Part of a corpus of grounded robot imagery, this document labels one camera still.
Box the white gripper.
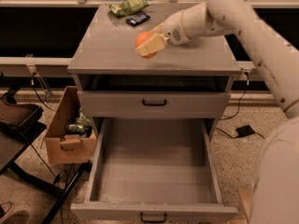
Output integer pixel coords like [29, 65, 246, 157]
[135, 11, 191, 57]

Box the orange fruit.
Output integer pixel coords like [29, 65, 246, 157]
[135, 32, 157, 58]

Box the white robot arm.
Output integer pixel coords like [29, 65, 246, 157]
[135, 0, 299, 224]

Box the grey drawer cabinet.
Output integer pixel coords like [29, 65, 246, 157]
[68, 3, 240, 134]

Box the closed grey top drawer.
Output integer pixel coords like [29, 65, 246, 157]
[78, 91, 230, 119]

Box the open grey middle drawer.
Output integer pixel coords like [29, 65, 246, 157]
[71, 119, 237, 224]

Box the dark blue snack packet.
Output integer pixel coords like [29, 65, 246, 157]
[125, 11, 150, 27]

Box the green chip bag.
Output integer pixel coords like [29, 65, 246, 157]
[108, 0, 150, 18]

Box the green bag in box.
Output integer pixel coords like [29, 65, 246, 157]
[76, 109, 91, 127]

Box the metal can in box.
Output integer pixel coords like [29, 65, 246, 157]
[66, 123, 86, 134]

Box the black power adapter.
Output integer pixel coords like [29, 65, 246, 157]
[236, 125, 255, 137]

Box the cardboard box on left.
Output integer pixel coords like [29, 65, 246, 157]
[45, 86, 96, 164]

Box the cardboard box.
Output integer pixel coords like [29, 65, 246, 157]
[238, 189, 251, 217]
[45, 86, 96, 164]

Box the dark brown tray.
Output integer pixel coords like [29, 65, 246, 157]
[0, 94, 43, 134]

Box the black table on left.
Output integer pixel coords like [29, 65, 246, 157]
[0, 135, 87, 224]

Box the cardboard box bottom right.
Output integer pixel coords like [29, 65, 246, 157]
[238, 189, 251, 217]

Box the shoe bottom left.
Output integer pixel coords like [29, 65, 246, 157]
[0, 202, 14, 218]

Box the black adapter cable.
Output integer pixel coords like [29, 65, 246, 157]
[216, 127, 265, 140]

